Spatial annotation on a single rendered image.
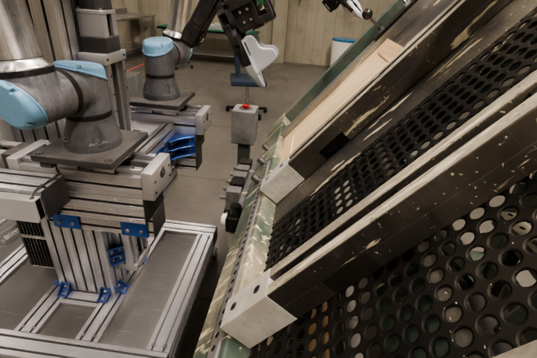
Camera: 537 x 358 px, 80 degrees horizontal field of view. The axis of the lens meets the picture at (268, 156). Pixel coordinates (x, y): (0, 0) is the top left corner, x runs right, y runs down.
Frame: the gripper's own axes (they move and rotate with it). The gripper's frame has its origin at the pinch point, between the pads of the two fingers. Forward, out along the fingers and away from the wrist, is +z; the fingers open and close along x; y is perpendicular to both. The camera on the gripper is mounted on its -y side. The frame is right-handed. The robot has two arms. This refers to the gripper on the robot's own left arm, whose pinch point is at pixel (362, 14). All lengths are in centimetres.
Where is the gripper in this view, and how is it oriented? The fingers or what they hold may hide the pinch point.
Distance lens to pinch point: 136.5
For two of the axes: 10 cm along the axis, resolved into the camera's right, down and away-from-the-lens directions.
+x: -5.1, 6.8, -5.3
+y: -5.1, 2.6, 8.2
